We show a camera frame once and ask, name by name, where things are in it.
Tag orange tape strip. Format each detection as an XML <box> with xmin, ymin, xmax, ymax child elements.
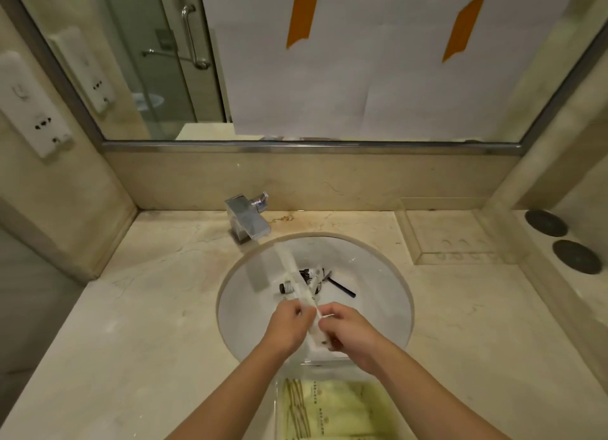
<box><xmin>442</xmin><ymin>0</ymin><xmax>487</xmax><ymax>63</ymax></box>
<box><xmin>286</xmin><ymin>0</ymin><xmax>319</xmax><ymax>52</ymax></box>

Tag white paper sheets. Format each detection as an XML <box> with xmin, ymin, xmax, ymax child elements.
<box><xmin>197</xmin><ymin>0</ymin><xmax>583</xmax><ymax>142</ymax></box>

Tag metal framed wall mirror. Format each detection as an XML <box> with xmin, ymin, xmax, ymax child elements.
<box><xmin>0</xmin><ymin>0</ymin><xmax>608</xmax><ymax>157</ymax></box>

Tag chrome square faucet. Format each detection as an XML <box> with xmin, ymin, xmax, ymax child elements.
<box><xmin>224</xmin><ymin>192</ymin><xmax>273</xmax><ymax>245</ymax></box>

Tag clear acrylic tray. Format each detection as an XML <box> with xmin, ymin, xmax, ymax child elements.
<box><xmin>396</xmin><ymin>197</ymin><xmax>519</xmax><ymax>266</ymax></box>

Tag dark round coaster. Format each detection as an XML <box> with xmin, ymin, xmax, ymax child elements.
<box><xmin>524</xmin><ymin>209</ymin><xmax>570</xmax><ymax>238</ymax></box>
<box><xmin>552</xmin><ymin>239</ymin><xmax>603</xmax><ymax>275</ymax></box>

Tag black plastic comb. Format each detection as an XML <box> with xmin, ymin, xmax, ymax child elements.
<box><xmin>322</xmin><ymin>271</ymin><xmax>357</xmax><ymax>298</ymax></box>

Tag white round sink basin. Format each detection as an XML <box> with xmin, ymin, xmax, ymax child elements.
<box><xmin>216</xmin><ymin>233</ymin><xmax>415</xmax><ymax>367</ymax></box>

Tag white wall socket panel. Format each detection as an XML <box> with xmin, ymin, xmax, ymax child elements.
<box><xmin>0</xmin><ymin>50</ymin><xmax>75</xmax><ymax>159</ymax></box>

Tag person's right hand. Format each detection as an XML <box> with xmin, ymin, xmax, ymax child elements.
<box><xmin>317</xmin><ymin>302</ymin><xmax>396</xmax><ymax>378</ymax></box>

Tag person's left forearm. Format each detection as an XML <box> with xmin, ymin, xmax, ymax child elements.
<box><xmin>164</xmin><ymin>341</ymin><xmax>299</xmax><ymax>440</ymax></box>

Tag person's right forearm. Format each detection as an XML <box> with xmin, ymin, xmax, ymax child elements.
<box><xmin>368</xmin><ymin>333</ymin><xmax>513</xmax><ymax>440</ymax></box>

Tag clear toiletry packet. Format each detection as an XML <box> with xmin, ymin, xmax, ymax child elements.
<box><xmin>302</xmin><ymin>296</ymin><xmax>336</xmax><ymax>356</ymax></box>

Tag person's left hand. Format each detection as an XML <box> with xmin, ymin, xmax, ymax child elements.
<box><xmin>260</xmin><ymin>301</ymin><xmax>318</xmax><ymax>360</ymax></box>

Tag clear plastic storage box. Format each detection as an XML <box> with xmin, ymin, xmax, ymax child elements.
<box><xmin>275</xmin><ymin>354</ymin><xmax>397</xmax><ymax>440</ymax></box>

